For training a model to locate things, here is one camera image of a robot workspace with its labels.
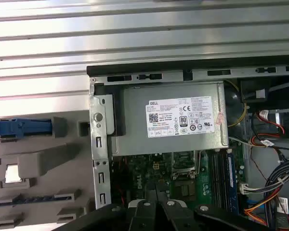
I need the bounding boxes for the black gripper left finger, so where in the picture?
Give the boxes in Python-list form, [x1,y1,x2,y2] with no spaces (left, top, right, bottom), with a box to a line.
[54,184,159,231]

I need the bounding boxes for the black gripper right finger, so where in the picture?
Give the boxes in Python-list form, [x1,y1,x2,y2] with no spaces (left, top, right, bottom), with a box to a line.
[158,184,273,231]

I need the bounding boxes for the hard disk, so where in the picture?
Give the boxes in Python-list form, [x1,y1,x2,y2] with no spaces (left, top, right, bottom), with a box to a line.
[0,117,53,140]

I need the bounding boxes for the motherboard chipset chip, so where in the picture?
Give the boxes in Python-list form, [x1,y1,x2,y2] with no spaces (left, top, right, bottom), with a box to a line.
[175,179,196,197]

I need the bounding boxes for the installed RAM stick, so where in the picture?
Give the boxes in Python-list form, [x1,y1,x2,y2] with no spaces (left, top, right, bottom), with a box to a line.
[225,149,239,213]

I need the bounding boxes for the green motherboard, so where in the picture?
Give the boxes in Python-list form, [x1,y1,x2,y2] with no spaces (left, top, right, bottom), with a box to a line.
[110,139,247,214]

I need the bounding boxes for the black open PC case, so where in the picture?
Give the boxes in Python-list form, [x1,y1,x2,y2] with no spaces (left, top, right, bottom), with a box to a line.
[86,56,289,231]

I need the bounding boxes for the grey parts rack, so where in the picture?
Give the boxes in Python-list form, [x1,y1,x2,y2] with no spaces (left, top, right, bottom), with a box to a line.
[0,110,97,230]

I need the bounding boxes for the loose blue RAM stick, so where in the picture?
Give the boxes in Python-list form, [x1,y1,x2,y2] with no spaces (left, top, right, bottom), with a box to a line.
[0,196,56,208]

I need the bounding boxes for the grey power supply unit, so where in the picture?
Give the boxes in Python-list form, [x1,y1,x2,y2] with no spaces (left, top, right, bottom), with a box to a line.
[110,80,229,157]

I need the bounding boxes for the orange wire bundle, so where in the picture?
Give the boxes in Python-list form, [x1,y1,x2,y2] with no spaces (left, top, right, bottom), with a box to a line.
[243,190,289,223]

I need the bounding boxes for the CPU socket with metal frame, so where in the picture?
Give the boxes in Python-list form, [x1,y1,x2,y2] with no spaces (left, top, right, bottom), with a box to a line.
[171,150,201,179]

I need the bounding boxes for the black wire bundle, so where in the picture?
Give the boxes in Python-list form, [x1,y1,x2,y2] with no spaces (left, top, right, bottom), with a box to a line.
[263,157,289,195]

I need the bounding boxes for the yellow wire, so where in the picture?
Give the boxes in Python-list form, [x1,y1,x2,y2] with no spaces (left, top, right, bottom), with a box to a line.
[223,79,248,128]

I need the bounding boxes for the red wire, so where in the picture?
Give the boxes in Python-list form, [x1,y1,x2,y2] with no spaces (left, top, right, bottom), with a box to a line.
[251,110,286,145]

